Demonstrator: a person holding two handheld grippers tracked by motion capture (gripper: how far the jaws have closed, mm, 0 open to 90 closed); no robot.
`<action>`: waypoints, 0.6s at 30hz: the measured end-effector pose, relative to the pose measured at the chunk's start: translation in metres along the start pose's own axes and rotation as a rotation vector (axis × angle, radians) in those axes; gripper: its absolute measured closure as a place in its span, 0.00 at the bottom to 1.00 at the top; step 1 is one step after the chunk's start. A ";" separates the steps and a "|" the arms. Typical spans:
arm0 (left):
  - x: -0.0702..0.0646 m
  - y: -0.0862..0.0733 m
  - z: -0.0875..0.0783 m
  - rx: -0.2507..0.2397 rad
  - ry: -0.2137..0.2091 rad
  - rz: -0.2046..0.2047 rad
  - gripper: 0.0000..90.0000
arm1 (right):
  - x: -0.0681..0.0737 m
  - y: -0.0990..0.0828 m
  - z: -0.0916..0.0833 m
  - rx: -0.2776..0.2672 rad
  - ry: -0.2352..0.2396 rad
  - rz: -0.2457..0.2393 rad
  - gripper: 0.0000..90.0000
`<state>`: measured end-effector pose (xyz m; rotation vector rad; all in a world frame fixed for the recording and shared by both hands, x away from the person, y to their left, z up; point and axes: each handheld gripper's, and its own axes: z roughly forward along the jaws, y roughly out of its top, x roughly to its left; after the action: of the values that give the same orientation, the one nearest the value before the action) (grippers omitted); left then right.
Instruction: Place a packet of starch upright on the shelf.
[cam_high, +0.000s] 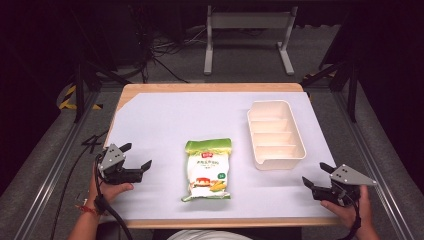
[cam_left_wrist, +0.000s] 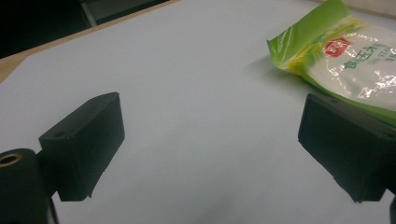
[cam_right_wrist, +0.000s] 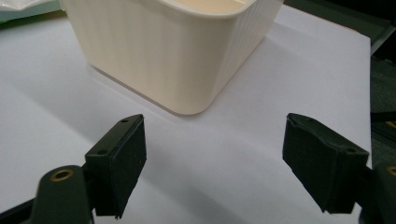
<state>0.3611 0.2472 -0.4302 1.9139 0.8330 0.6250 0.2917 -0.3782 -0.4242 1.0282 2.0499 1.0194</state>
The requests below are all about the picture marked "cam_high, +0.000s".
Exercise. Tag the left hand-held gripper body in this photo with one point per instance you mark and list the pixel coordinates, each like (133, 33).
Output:
(113, 163)

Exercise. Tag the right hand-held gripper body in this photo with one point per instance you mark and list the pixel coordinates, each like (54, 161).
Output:
(346, 178)

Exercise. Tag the beige divided plastic container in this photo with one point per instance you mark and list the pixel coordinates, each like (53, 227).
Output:
(276, 136)

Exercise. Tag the green and white snack bag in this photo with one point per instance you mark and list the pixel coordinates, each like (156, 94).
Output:
(208, 170)

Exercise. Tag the person's left hand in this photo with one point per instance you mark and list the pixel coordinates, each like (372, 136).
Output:
(108, 192)

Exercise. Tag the person's right hand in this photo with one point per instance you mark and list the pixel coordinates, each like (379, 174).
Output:
(351, 213)

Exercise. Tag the white table mat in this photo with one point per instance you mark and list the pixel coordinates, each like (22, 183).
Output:
(173, 120)

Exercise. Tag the black tripod stand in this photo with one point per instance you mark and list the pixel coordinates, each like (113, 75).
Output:
(80, 93)
(350, 86)

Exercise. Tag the yellow and black hazard tape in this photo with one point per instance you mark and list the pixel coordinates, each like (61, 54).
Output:
(68, 100)

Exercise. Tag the person's white clothing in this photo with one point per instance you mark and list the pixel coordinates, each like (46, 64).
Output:
(208, 235)

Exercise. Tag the wooden table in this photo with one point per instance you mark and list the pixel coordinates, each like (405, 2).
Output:
(213, 87)

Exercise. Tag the aluminium floor rail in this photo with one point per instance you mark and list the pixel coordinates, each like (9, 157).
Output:
(373, 160)
(50, 173)

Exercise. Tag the white metal stand frame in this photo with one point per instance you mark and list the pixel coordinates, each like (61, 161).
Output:
(250, 21)

